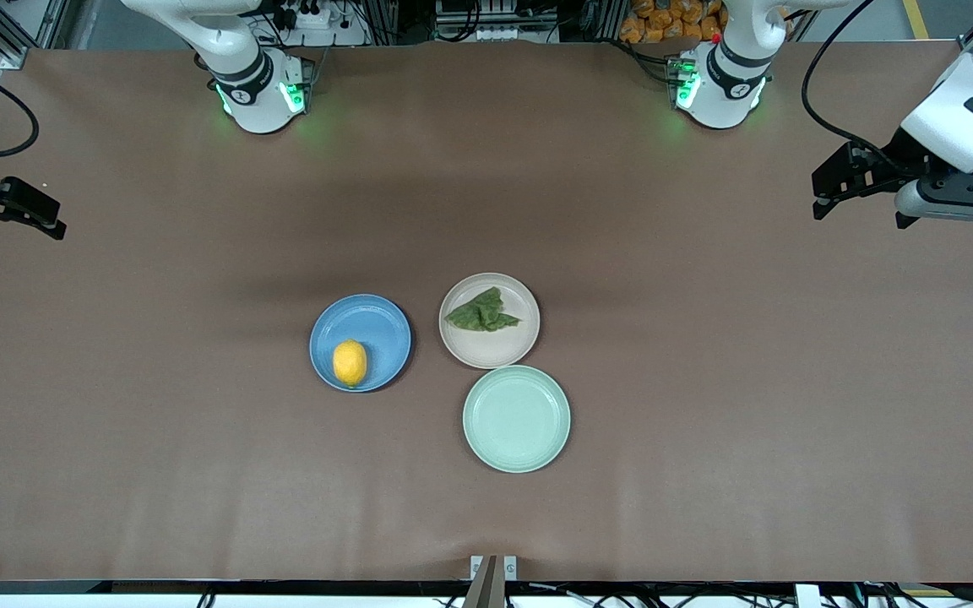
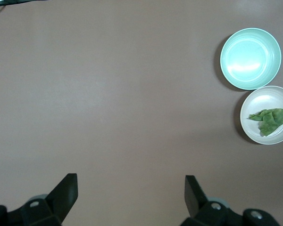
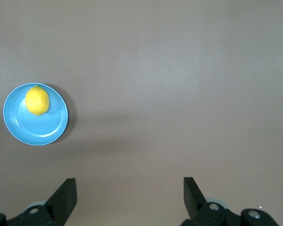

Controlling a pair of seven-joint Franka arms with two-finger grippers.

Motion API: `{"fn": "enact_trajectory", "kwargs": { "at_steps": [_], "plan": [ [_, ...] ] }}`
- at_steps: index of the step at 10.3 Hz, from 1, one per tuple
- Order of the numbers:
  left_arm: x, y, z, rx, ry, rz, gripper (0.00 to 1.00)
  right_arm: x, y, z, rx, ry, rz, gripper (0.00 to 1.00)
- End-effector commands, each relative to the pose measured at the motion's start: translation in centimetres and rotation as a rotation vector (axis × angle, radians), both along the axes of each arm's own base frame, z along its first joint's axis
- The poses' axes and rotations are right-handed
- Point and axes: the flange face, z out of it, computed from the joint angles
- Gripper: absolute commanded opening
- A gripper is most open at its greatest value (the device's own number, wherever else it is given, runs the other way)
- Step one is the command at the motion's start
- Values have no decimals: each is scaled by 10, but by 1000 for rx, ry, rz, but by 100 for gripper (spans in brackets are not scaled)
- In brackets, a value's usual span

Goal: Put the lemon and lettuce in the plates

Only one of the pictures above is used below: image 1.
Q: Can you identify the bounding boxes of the yellow lemon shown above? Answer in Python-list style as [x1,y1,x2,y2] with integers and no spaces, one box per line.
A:
[332,339,368,388]

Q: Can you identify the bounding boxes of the green lettuce leaf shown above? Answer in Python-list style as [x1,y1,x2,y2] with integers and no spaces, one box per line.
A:
[443,286,523,334]

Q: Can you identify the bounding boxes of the bag of orange items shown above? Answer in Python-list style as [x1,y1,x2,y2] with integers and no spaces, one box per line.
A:
[619,0,728,44]

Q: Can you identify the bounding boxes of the white power strip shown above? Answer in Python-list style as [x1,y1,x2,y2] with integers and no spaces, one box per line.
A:
[271,0,369,47]

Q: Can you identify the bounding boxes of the blue round plate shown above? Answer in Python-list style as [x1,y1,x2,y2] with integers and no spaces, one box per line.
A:
[309,293,413,394]

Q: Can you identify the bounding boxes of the beige pink round plate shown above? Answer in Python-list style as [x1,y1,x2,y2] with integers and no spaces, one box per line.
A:
[438,272,541,370]

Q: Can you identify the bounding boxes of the mint green round plate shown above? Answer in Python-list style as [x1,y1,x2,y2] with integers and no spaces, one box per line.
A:
[462,364,573,474]

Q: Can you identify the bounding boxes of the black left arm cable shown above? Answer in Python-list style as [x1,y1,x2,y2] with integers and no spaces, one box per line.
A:
[801,0,901,163]

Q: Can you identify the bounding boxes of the aluminium frame rail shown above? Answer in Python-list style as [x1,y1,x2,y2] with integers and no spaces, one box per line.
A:
[0,0,73,70]

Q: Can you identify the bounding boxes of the metal table edge bracket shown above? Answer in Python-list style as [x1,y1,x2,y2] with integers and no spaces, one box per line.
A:
[470,555,518,608]

